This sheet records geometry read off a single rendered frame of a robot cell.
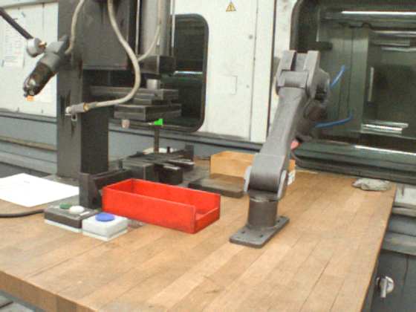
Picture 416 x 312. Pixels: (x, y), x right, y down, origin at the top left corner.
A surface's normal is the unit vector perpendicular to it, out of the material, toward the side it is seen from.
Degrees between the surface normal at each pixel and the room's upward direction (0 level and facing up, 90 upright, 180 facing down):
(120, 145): 90
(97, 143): 90
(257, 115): 90
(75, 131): 90
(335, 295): 0
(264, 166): 48
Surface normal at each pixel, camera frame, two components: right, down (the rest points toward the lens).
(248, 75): -0.51, 0.13
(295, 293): 0.05, -0.98
